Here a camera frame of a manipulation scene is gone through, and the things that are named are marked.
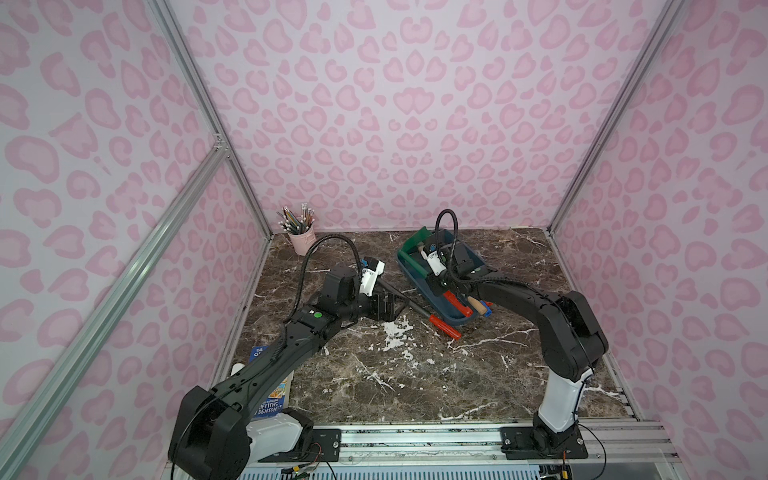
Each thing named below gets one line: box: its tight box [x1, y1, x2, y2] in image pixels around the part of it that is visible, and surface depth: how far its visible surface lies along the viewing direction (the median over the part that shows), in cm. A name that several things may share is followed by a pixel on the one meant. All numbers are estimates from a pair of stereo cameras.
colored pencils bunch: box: [276, 202, 315, 235], surface depth 105 cm
